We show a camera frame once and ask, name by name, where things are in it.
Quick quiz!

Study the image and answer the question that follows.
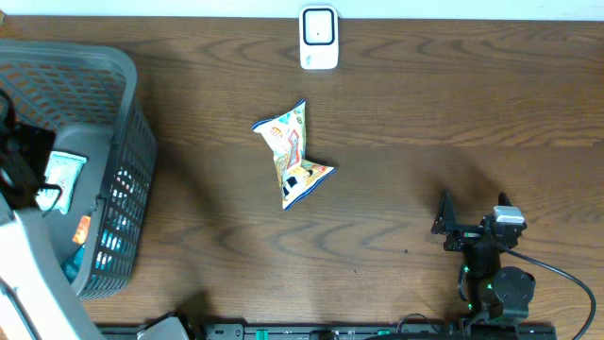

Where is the small orange packet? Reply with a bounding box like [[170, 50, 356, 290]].
[[72, 215, 91, 245]]

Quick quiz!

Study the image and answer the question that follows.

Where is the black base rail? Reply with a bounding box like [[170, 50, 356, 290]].
[[98, 322, 558, 340]]

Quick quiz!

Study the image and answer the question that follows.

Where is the light blue tissue pack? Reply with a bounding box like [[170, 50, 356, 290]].
[[36, 151, 88, 214]]

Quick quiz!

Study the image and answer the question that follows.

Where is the grey plastic basket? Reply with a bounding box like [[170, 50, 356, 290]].
[[1, 40, 158, 299]]

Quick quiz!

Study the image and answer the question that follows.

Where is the yellow snack bag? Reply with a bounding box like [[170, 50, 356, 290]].
[[251, 99, 336, 211]]

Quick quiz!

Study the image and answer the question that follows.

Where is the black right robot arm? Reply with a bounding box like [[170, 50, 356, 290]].
[[431, 191, 536, 333]]

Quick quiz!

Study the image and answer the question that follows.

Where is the teal mouthwash bottle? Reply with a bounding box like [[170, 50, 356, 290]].
[[61, 245, 85, 283]]

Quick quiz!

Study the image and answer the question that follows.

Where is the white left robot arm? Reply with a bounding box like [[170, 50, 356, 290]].
[[1, 93, 190, 339]]

